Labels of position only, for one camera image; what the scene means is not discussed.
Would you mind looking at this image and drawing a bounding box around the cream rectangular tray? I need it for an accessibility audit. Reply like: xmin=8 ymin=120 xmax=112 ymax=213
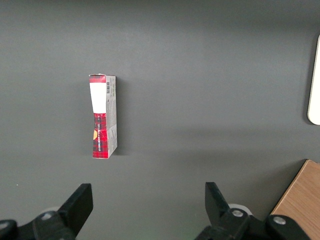
xmin=307 ymin=33 xmax=320 ymax=126

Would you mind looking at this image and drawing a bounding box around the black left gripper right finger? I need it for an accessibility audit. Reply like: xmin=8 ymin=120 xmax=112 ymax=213
xmin=194 ymin=181 xmax=311 ymax=240

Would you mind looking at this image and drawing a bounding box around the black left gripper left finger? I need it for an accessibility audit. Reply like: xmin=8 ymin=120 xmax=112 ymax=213
xmin=0 ymin=183 xmax=94 ymax=240

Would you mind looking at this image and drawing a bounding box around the red tartan cardboard box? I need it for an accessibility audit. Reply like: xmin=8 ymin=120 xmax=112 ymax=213
xmin=88 ymin=73 xmax=119 ymax=160

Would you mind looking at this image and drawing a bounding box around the wooden drawer cabinet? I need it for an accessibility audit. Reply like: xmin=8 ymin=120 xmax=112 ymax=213
xmin=271 ymin=159 xmax=320 ymax=240

